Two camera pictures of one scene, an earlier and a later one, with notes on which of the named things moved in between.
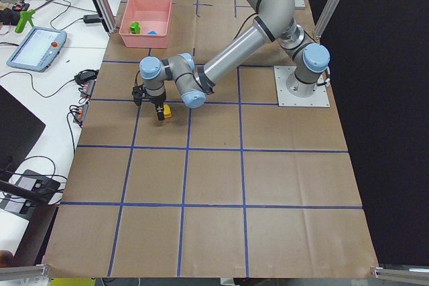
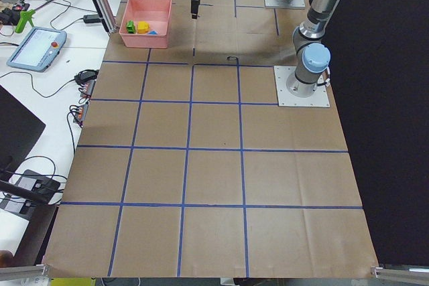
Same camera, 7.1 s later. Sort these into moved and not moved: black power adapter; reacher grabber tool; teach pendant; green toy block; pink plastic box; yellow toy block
Moved: yellow toy block; green toy block
Not moved: reacher grabber tool; teach pendant; pink plastic box; black power adapter
